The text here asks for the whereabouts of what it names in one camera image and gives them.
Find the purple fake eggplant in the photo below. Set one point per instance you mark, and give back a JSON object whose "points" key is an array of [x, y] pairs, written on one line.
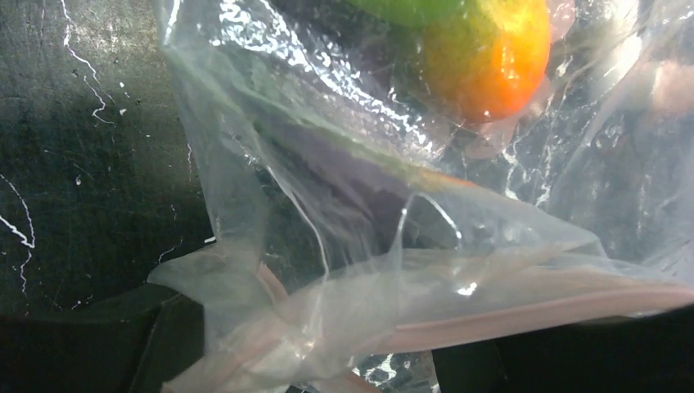
{"points": [[347, 191]]}

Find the yellow green fake mango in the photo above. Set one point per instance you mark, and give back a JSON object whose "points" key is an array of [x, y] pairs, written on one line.
{"points": [[483, 60]]}

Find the clear zip top bag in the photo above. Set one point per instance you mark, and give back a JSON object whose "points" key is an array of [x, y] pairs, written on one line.
{"points": [[577, 209]]}

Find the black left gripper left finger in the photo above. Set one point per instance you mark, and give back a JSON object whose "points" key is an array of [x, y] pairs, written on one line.
{"points": [[133, 342]]}

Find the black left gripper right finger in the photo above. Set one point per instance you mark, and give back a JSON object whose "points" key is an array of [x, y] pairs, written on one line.
{"points": [[653, 354]]}

